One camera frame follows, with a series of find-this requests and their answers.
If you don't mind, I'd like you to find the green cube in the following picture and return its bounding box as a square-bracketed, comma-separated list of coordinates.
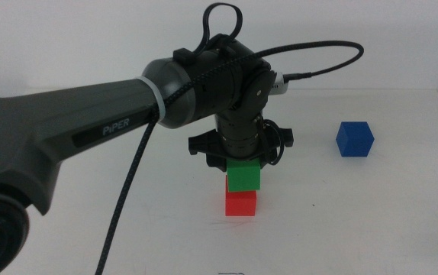
[226, 157, 262, 193]

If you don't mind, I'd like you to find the red cube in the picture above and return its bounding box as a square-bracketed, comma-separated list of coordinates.
[224, 175, 259, 218]

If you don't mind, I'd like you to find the blue cube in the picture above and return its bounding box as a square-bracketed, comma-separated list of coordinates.
[335, 121, 375, 158]

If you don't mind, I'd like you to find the white zip tie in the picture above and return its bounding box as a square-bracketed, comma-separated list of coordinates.
[136, 76, 167, 120]

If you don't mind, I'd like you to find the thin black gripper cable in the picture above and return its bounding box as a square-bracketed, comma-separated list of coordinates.
[256, 118, 285, 167]

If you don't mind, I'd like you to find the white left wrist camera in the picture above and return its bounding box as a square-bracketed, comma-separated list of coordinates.
[272, 71, 291, 96]

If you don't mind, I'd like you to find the black braided camera cable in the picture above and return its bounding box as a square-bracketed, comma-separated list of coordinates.
[94, 40, 366, 275]

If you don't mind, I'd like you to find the black looped cable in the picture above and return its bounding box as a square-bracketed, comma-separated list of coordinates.
[201, 2, 244, 55]

